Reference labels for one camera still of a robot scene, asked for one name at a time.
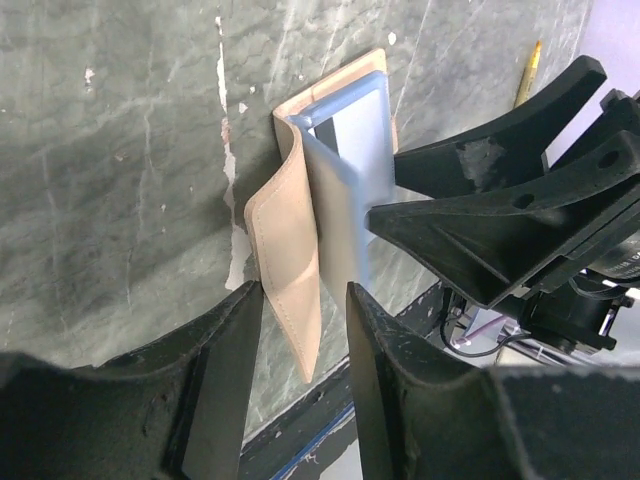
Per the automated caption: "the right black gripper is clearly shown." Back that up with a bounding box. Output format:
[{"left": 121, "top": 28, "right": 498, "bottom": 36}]
[{"left": 368, "top": 55, "right": 639, "bottom": 355}]

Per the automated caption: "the beige leather card holder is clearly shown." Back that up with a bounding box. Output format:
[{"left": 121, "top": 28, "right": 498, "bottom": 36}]
[{"left": 244, "top": 48, "right": 397, "bottom": 383}]

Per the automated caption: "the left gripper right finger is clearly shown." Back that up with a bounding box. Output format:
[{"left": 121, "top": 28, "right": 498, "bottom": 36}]
[{"left": 346, "top": 283, "right": 639, "bottom": 479}]

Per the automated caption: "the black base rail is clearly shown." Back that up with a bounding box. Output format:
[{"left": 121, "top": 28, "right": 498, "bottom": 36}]
[{"left": 239, "top": 282, "right": 502, "bottom": 479}]

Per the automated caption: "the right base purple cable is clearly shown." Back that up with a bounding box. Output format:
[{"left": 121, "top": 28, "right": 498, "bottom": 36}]
[{"left": 452, "top": 307, "right": 531, "bottom": 351}]

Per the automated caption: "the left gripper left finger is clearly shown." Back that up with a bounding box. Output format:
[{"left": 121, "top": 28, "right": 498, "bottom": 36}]
[{"left": 1, "top": 281, "right": 264, "bottom": 479}]

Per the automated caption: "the yellow crayon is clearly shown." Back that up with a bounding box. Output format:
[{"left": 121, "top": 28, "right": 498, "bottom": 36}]
[{"left": 513, "top": 40, "right": 542, "bottom": 108}]

